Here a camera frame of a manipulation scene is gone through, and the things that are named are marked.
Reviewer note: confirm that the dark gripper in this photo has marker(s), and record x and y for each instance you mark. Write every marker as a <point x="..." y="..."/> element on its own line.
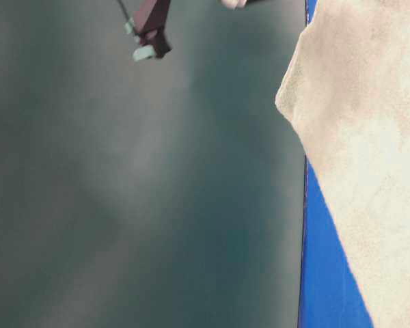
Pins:
<point x="148" y="26"/>

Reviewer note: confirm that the pale green bath towel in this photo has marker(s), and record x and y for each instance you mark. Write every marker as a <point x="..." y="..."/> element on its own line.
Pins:
<point x="346" y="93"/>

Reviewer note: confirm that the green backdrop sheet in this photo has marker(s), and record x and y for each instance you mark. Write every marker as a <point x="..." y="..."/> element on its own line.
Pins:
<point x="159" y="193"/>

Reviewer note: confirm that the blue table cloth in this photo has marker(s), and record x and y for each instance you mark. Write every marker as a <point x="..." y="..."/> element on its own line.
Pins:
<point x="328" y="296"/>

